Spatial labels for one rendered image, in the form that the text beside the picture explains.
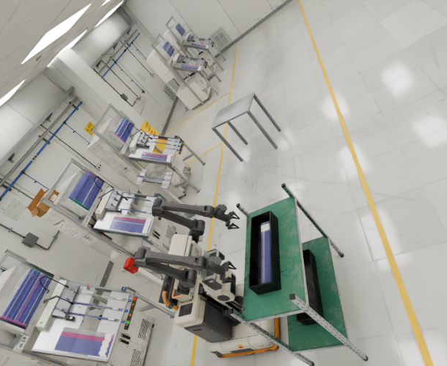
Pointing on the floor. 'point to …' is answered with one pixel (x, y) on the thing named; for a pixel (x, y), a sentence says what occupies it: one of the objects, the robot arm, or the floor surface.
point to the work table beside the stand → (238, 107)
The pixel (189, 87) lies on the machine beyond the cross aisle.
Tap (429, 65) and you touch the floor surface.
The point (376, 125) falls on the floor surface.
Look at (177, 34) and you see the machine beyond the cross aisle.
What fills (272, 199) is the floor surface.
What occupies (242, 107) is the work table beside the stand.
